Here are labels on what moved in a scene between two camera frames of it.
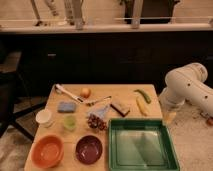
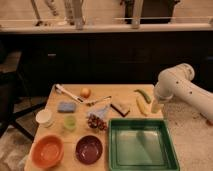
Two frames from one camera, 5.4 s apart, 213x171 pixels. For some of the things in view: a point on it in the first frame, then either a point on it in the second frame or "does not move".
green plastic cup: x=70 y=122 does not move
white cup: x=44 y=118 does not move
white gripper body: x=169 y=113 to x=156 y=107
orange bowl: x=47 y=151 does not move
